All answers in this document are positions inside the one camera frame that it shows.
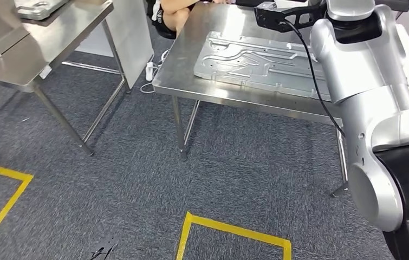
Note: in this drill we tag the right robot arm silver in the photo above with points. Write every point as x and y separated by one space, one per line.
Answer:
369 107

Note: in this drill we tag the stainless steel workbench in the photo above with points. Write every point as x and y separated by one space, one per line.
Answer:
190 71

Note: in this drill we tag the white power strip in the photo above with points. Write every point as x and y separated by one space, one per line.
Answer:
149 71

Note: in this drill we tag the stamped metal plate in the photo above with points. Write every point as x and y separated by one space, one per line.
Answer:
254 64

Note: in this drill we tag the yellow floor tape square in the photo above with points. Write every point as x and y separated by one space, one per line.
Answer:
233 228

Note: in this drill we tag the white partition board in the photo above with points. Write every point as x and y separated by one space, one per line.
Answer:
132 36

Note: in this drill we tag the person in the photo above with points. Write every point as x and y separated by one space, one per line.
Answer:
175 14

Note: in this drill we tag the stainless steel table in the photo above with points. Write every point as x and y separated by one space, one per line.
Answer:
46 46

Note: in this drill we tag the grey metal tray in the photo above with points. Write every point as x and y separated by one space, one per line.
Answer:
39 9

